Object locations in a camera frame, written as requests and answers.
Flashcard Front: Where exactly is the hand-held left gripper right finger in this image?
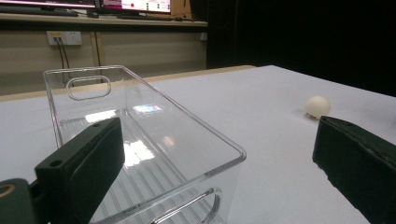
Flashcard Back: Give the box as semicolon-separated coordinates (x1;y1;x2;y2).
312;116;396;224

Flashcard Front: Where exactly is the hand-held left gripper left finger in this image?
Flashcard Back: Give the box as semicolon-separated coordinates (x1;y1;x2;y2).
35;117;125;224

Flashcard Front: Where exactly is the white ball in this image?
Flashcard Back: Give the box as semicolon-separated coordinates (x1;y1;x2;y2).
304;95;332;119

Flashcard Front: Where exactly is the clear plastic container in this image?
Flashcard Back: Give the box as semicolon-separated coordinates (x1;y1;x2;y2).
42;64;248;224

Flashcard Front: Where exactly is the black curtain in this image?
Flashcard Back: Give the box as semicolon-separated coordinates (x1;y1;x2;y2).
190;0;396;97

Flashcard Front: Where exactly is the long desk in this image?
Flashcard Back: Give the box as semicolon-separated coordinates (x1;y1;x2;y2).
0;12;208;32

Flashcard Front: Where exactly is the black keyboard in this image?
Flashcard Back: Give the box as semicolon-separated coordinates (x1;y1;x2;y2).
0;5;79;18

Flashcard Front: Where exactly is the computer monitor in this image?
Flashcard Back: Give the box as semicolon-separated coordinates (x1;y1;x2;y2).
100;0;173;15
0;0;96;9

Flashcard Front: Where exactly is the black power cable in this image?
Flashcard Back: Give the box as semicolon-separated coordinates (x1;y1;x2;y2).
59;36;73;87
54;36;65;71

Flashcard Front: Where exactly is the white wall outlet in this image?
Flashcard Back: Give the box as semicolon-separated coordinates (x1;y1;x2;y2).
46;30;83;47

